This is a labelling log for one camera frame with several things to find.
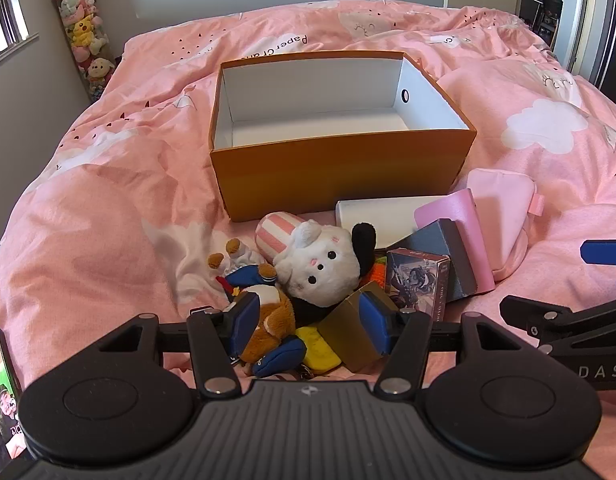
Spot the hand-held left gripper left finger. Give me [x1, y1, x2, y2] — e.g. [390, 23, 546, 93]
[95, 292, 261, 401]

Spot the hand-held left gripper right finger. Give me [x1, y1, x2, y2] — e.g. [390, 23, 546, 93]
[359, 291, 536, 400]

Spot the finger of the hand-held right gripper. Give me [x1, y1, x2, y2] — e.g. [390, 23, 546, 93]
[580, 237, 616, 266]
[498, 294, 616, 345]

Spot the gold box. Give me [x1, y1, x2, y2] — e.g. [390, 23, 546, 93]
[315, 280, 403, 373]

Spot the brown plush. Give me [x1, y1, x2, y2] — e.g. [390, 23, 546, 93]
[207, 237, 309, 378]

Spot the orange crochet doll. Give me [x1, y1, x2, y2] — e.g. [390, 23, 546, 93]
[360, 255, 389, 293]

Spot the printed card box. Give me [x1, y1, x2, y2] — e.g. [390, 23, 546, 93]
[385, 249, 451, 318]

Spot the yellow tape measure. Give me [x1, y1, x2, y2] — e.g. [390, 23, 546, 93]
[295, 327, 341, 373]

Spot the white plush with striped hat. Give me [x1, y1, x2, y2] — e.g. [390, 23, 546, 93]
[255, 212, 379, 331]

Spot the grey box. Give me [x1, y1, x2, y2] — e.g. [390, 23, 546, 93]
[395, 219, 478, 303]

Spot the white box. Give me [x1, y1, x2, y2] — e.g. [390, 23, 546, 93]
[335, 197, 441, 251]

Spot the pink pouch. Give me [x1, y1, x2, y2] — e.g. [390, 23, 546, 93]
[466, 167, 546, 281]

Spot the pink wallet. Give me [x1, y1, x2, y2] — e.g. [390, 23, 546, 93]
[414, 189, 496, 293]

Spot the orange cardboard box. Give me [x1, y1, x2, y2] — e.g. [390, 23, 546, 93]
[209, 50, 477, 223]

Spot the pink printed blanket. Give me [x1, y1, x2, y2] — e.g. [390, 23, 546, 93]
[0, 0, 616, 480]

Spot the black smartphone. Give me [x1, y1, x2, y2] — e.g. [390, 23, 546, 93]
[0, 326, 29, 468]

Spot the clear tube of plush toys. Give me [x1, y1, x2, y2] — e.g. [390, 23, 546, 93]
[42, 0, 119, 103]

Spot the window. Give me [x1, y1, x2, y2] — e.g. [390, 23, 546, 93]
[0, 0, 40, 63]

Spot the white door frame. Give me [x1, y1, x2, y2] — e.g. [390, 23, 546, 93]
[568, 0, 608, 86]

